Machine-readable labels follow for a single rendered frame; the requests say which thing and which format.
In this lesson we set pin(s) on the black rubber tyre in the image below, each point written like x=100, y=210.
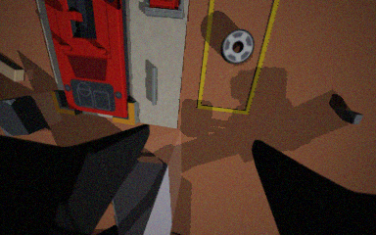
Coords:
x=246, y=43

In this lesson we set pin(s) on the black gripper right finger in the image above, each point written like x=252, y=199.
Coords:
x=306, y=203

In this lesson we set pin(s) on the yellow tape outline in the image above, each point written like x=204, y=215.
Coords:
x=260, y=63

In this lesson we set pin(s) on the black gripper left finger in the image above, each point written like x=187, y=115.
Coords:
x=85, y=176

